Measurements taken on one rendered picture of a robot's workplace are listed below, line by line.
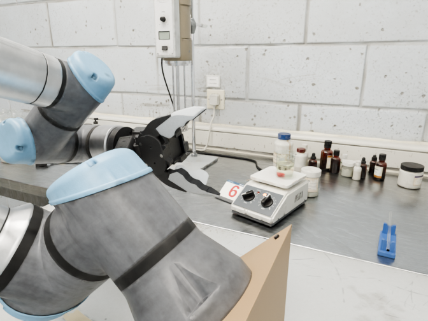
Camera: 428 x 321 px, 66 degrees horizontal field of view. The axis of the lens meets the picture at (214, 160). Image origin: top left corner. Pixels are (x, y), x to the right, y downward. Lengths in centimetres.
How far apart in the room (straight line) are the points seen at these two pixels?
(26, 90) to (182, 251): 29
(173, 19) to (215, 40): 38
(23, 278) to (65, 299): 6
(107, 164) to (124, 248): 9
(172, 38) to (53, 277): 86
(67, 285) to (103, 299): 21
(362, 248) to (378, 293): 15
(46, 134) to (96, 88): 12
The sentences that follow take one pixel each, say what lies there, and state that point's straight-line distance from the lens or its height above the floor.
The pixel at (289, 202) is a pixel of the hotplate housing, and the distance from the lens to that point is 89.
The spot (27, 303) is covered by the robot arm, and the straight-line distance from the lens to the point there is 50.
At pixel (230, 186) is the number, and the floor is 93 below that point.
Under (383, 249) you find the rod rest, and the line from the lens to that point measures 81.
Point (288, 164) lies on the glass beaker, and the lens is 90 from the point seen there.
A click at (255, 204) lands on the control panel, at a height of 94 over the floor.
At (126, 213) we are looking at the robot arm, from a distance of 37.
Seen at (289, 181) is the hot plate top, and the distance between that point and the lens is 90.
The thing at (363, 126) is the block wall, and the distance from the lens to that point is 137.
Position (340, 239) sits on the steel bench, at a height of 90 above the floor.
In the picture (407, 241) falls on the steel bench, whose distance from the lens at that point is 90.
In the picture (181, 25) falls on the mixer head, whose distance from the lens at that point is 118.
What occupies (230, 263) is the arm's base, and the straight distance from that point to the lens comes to 39.
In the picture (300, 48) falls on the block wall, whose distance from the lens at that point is 138.
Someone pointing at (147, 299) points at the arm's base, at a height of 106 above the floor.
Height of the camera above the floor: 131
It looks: 18 degrees down
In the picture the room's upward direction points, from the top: straight up
